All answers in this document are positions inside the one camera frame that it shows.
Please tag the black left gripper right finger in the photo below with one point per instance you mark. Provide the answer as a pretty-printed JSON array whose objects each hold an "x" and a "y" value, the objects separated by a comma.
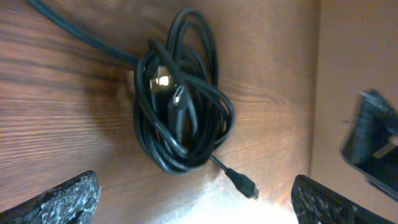
[{"x": 314, "y": 203}]

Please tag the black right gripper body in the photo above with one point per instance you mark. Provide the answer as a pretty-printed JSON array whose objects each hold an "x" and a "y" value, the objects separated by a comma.
[{"x": 375, "y": 123}]

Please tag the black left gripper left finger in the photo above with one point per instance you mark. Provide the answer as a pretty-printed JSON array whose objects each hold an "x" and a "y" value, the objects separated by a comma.
[{"x": 73, "y": 201}]

